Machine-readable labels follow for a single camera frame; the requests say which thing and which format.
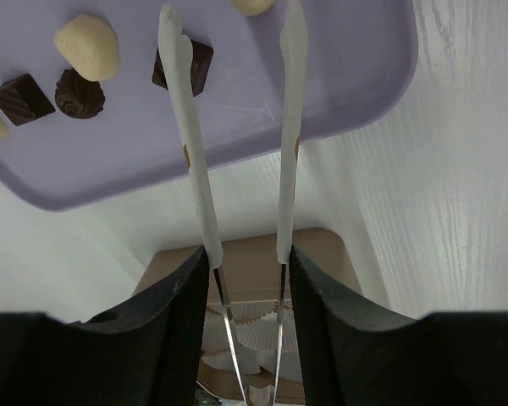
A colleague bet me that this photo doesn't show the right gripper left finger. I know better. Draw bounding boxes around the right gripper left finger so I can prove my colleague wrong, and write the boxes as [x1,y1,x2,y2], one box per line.
[0,249,207,405]

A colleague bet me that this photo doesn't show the white paper cup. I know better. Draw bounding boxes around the white paper cup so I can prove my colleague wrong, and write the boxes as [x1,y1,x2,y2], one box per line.
[202,342,302,382]
[202,299,298,353]

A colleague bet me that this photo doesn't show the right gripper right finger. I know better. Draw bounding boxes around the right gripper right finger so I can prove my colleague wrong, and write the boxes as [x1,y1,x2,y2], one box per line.
[290,249,508,405]

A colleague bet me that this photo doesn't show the white metal tongs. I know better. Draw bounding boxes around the white metal tongs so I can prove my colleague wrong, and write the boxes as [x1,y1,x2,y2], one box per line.
[157,1,308,405]

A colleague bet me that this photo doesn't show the beige chocolate box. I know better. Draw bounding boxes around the beige chocolate box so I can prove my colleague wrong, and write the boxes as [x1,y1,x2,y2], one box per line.
[130,228,365,406]

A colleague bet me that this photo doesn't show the dark square chocolate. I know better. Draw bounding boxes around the dark square chocolate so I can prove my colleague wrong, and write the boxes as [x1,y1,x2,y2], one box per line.
[152,40,213,96]
[0,74,55,126]

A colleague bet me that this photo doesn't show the dark round swirl chocolate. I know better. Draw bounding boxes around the dark round swirl chocolate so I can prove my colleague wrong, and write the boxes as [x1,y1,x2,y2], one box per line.
[54,69,105,119]

